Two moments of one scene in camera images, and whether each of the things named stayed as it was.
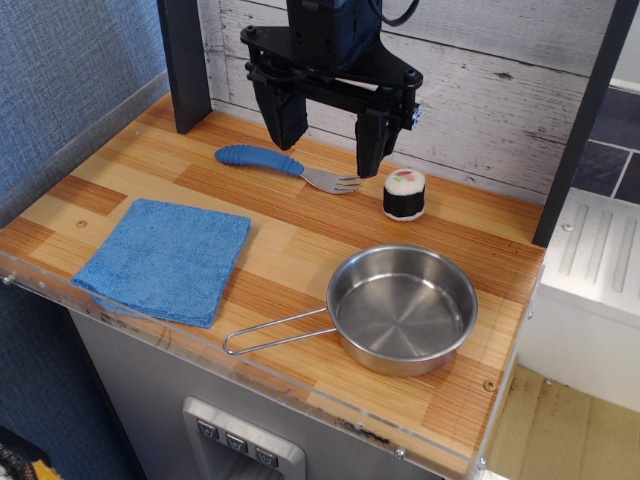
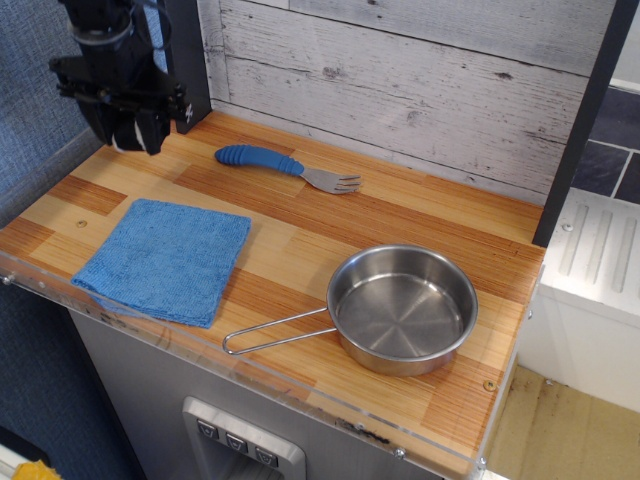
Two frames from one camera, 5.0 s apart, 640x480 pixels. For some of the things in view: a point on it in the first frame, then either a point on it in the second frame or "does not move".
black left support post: x=187 y=61 does not move
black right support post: x=591 y=114 does not move
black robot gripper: x=336 y=51 to x=114 y=67
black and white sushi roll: x=403 y=194 to x=126 y=137
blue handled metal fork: x=246 y=154 does not move
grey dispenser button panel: x=227 y=447 does not move
